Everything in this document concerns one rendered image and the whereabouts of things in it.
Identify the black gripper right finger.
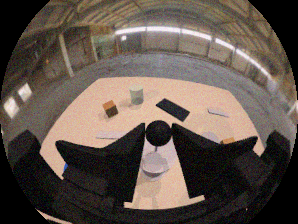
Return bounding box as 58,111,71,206
172,124,258,198

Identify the small brown cube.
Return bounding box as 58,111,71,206
102,101,118,119

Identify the orange rectangular block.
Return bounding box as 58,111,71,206
220,137,235,144

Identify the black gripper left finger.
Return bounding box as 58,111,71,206
55,123,145,202

